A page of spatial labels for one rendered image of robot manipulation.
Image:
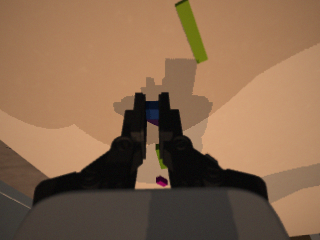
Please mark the small blue block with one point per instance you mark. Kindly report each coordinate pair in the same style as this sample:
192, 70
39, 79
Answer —
152, 110

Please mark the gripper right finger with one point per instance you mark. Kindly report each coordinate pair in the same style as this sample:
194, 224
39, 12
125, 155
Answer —
187, 167

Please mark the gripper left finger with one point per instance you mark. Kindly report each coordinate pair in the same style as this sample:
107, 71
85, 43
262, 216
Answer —
115, 169

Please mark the magenta rectangular block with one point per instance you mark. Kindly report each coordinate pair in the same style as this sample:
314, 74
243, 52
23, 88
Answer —
161, 181

